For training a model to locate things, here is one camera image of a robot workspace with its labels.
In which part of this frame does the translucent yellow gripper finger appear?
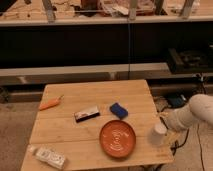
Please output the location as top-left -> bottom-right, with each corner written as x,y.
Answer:
163,130 -> 179,146

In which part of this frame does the white ceramic cup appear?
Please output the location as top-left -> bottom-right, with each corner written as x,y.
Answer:
148,123 -> 167,146

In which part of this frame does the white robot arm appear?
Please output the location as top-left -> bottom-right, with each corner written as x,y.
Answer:
165,94 -> 213,132

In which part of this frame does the orange ceramic bowl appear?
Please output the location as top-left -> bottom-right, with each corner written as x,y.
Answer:
99,120 -> 136,158

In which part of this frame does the blue sponge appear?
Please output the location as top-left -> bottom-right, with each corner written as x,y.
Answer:
110,103 -> 128,119

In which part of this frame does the black tray on shelf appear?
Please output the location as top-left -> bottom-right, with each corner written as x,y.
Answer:
167,48 -> 213,74

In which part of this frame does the orange toy carrot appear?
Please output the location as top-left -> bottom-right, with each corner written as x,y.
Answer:
39,96 -> 62,111

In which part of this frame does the black power cable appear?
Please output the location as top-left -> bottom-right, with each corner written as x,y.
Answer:
158,113 -> 207,171

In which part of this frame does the blue hanging cable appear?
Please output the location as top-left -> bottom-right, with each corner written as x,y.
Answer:
127,20 -> 132,81

